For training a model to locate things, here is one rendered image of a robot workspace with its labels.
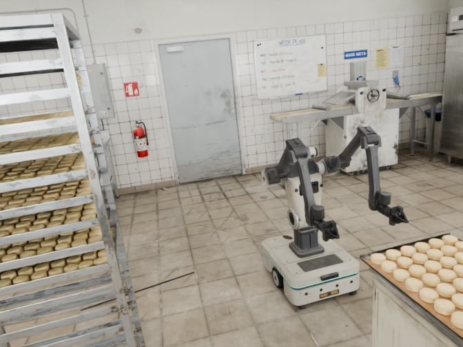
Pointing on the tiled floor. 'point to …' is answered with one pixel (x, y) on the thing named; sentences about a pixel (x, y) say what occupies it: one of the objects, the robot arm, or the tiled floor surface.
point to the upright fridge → (453, 90)
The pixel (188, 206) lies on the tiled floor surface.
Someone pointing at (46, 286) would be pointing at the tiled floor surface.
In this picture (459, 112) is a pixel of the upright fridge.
